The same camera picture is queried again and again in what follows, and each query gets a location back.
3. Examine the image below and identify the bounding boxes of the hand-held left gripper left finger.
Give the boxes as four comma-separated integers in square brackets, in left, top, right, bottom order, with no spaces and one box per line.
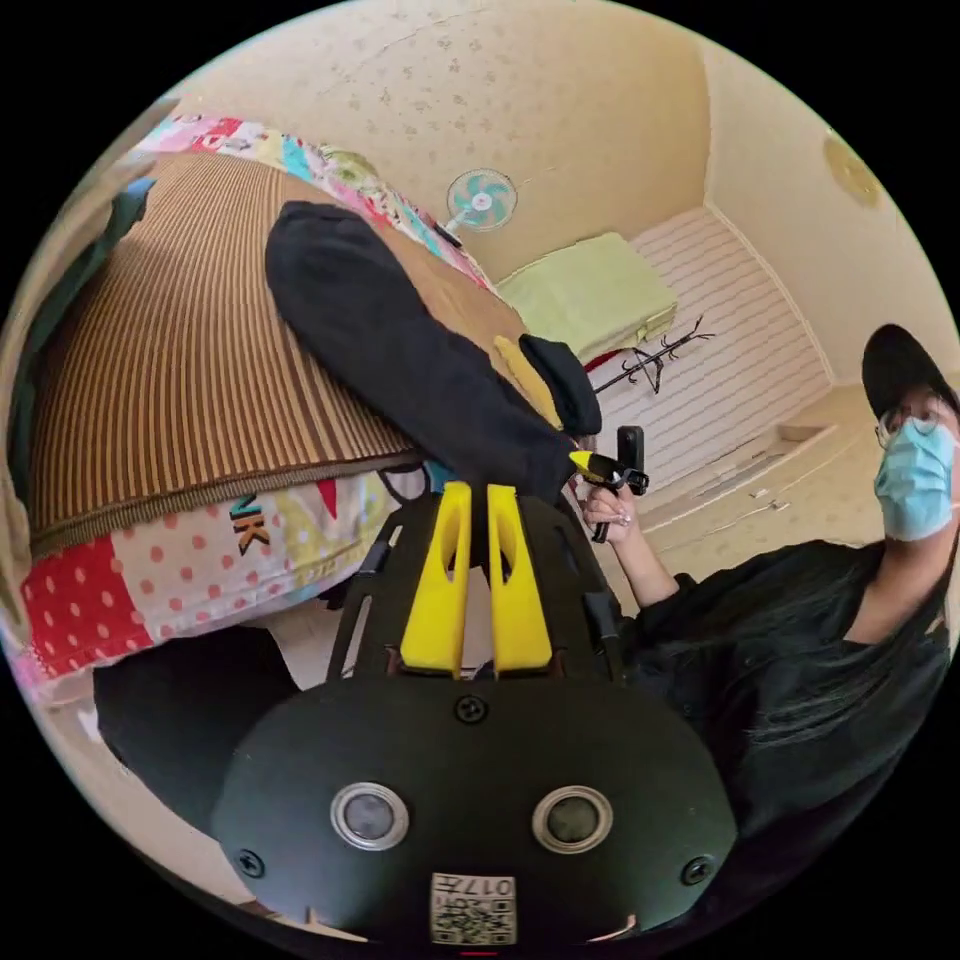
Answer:
[399,482,474,680]

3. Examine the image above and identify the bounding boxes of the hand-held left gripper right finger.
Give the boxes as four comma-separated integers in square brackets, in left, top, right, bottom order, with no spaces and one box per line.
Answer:
[485,483,555,680]

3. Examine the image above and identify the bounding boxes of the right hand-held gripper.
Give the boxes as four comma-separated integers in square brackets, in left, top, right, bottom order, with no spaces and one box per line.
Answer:
[567,449,652,545]

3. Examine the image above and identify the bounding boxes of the black pants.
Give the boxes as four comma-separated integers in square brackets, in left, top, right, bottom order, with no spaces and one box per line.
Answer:
[264,200,604,508]

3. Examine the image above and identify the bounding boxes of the person's right forearm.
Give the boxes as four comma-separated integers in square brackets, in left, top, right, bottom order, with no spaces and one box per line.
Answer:
[619,524,682,610]

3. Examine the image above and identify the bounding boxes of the person's right hand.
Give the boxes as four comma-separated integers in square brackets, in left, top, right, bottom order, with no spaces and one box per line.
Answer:
[581,479,640,550]

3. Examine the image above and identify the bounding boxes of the yellow cloth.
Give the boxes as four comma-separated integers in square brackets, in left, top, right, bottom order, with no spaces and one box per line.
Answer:
[493,335,564,430]

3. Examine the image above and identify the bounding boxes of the black coat rack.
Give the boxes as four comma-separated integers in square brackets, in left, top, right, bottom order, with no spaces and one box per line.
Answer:
[592,314,718,397]

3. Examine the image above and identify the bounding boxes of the person's body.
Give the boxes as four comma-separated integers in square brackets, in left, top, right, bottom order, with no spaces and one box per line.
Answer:
[93,322,960,928]

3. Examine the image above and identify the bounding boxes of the white fan with teal blades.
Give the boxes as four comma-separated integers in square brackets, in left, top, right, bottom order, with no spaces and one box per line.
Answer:
[442,167,520,246]

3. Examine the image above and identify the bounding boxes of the bed with striped mat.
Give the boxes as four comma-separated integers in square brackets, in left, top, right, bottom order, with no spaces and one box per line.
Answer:
[0,112,571,699]

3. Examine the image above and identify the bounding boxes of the round ceiling lamp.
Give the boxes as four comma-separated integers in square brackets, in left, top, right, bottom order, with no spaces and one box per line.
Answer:
[822,131,883,211]

